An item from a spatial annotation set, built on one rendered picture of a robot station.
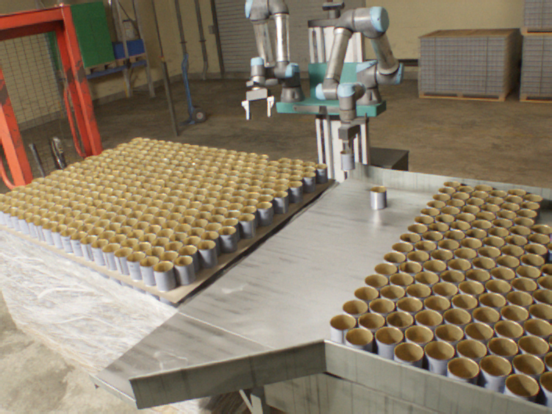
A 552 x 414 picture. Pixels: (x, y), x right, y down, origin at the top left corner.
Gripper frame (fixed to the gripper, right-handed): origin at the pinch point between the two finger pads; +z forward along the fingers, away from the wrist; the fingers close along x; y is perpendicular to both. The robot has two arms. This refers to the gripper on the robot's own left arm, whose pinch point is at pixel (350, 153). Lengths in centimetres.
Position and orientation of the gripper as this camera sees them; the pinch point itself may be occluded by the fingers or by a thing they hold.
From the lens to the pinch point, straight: 226.6
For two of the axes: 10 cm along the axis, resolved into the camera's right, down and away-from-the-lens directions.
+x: -5.8, 3.9, -7.2
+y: -8.1, -1.5, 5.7
